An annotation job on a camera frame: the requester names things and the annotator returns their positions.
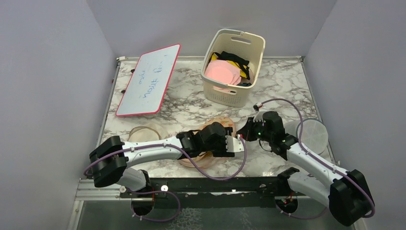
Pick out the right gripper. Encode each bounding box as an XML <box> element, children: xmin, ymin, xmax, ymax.
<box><xmin>236</xmin><ymin>117</ymin><xmax>273</xmax><ymax>143</ymax></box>

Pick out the floral mesh laundry bag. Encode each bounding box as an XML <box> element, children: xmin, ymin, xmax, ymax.
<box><xmin>178</xmin><ymin>117</ymin><xmax>236</xmax><ymax>169</ymax></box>

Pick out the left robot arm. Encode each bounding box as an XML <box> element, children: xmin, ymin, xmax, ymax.
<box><xmin>84</xmin><ymin>122</ymin><xmax>248</xmax><ymax>197</ymax></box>

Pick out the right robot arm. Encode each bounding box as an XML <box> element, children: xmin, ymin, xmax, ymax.
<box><xmin>237</xmin><ymin>111</ymin><xmax>375</xmax><ymax>226</ymax></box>

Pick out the cream plastic laundry basket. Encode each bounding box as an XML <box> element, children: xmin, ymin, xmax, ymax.
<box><xmin>201</xmin><ymin>29</ymin><xmax>266</xmax><ymax>107</ymax></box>

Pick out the pink cloth in basket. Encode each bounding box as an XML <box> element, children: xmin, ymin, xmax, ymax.
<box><xmin>204</xmin><ymin>60</ymin><xmax>242</xmax><ymax>85</ymax></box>

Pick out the black and yellow garment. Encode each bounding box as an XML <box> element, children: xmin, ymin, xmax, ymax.
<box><xmin>210</xmin><ymin>51</ymin><xmax>251</xmax><ymax>80</ymax></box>

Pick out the red-framed whiteboard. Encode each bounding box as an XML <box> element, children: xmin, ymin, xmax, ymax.
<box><xmin>115</xmin><ymin>44</ymin><xmax>181</xmax><ymax>117</ymax></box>

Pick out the black mounting rail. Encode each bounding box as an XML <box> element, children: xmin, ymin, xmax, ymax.
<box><xmin>119</xmin><ymin>176</ymin><xmax>299</xmax><ymax>209</ymax></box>

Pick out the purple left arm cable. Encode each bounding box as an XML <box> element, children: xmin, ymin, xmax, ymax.
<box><xmin>83</xmin><ymin>136</ymin><xmax>248</xmax><ymax>182</ymax></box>

